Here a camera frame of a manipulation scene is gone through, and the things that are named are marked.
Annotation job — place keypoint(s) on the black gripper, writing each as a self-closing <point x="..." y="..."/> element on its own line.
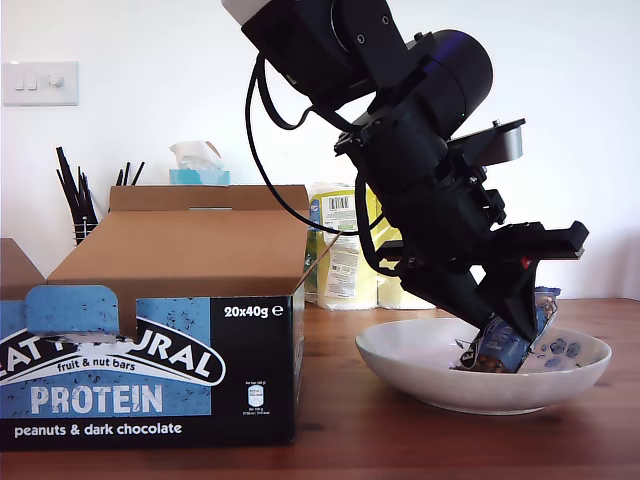
<point x="425" y="200"/>

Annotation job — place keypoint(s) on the blue snack bar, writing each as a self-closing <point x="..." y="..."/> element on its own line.
<point x="500" y="350"/>

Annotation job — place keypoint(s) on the black blue snackbar carton box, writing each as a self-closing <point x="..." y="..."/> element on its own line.
<point x="150" y="350"/>

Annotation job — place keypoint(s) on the white plate with blue flowers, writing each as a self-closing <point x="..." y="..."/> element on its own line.
<point x="400" y="370"/>

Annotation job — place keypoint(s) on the teal tissue box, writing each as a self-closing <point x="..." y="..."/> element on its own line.
<point x="200" y="177"/>

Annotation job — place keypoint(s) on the yellow paper towel pack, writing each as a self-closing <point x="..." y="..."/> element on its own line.
<point x="330" y="210"/>

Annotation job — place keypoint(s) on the black drinking straw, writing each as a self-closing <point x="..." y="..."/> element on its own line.
<point x="72" y="182"/>
<point x="138" y="173"/>
<point x="126" y="174"/>
<point x="119" y="177"/>
<point x="67" y="192"/>
<point x="85" y="192"/>

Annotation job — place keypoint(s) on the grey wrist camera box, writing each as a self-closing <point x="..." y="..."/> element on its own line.
<point x="505" y="145"/>

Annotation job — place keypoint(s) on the white wall light switch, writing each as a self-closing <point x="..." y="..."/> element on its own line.
<point x="40" y="95"/>

